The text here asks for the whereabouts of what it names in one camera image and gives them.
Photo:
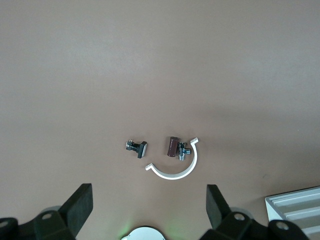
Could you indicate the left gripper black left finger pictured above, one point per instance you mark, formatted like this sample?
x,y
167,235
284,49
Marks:
x,y
75,212

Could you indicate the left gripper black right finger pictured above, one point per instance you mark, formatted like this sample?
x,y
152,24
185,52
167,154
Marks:
x,y
217,212

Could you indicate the white drawer cabinet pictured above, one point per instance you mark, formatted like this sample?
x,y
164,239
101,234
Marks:
x,y
277,210

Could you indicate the white curved pipe clamp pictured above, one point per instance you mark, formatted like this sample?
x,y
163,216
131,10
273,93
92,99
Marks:
x,y
172,176

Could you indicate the chrome valve fitting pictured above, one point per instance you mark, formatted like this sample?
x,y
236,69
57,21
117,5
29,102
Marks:
x,y
183,151

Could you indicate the brown cylindrical capacitor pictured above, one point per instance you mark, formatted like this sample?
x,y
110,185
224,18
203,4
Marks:
x,y
172,147

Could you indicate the small black clip part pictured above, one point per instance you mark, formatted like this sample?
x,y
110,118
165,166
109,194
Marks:
x,y
140,150

